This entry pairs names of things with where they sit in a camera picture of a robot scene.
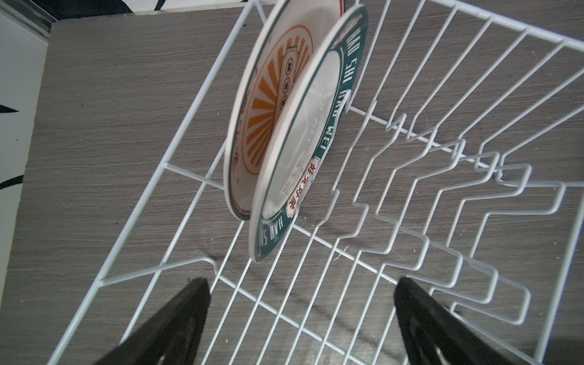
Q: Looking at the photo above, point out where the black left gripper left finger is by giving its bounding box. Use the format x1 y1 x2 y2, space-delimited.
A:
96 278 211 364

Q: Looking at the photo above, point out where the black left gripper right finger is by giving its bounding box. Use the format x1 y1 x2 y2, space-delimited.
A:
393 277 510 364

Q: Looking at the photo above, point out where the white wire dish rack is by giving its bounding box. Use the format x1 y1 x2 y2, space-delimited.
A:
50 1 583 364

